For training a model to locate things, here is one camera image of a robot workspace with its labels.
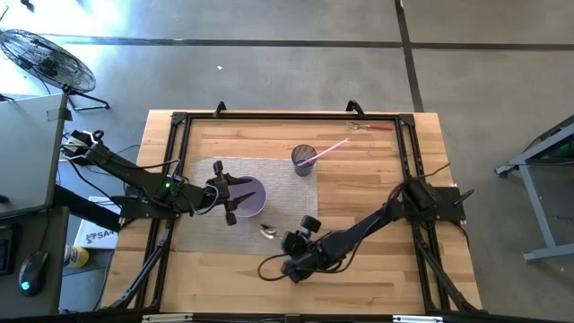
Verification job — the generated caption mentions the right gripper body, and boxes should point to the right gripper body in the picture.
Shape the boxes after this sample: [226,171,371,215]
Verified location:
[280,214,322,284]

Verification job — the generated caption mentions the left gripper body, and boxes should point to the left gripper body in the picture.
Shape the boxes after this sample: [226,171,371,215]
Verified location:
[204,160,239,227]

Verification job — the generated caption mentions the yellow-handled spoon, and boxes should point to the yellow-handled spoon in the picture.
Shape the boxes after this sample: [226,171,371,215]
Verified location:
[259,223,283,240]

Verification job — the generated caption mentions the blue clear drinking glass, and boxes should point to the blue clear drinking glass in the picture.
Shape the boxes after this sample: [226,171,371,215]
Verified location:
[291,144,318,178]

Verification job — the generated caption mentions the pink drinking straw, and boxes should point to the pink drinking straw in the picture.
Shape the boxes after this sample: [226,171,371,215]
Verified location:
[299,137,351,167]

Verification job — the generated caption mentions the lavender bowl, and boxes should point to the lavender bowl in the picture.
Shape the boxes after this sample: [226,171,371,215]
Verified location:
[227,175,268,219]

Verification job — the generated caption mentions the grey woven placemat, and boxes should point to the grey woven placemat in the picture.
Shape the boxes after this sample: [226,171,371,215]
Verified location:
[172,156,319,253]

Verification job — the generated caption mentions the white printed box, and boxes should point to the white printed box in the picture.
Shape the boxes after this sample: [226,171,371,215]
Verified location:
[73,196,120,250]

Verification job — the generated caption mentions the yellow bottle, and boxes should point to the yellow bottle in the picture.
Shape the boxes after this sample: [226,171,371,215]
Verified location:
[62,244,91,269]

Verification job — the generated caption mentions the dark desk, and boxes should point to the dark desk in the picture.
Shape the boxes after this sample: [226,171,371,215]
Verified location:
[0,205,71,318]

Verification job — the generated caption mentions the grey desk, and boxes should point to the grey desk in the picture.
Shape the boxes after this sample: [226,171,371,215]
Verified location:
[0,92,73,221]

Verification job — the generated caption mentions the black computer mouse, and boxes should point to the black computer mouse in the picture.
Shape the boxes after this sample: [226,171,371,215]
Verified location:
[17,249,49,298]

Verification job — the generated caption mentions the black floor fan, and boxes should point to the black floor fan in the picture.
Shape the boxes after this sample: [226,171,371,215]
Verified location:
[0,29,111,112]

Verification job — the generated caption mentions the black keyboard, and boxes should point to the black keyboard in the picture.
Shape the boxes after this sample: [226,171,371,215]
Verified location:
[0,226,17,277]

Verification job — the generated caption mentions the grey metal table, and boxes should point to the grey metal table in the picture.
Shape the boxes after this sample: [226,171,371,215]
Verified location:
[494,114,574,265]

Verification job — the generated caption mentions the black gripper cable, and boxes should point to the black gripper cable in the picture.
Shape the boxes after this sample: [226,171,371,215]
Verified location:
[257,252,292,283]

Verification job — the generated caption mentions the black table frame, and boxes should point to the black table frame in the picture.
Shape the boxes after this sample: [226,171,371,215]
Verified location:
[109,109,483,315]

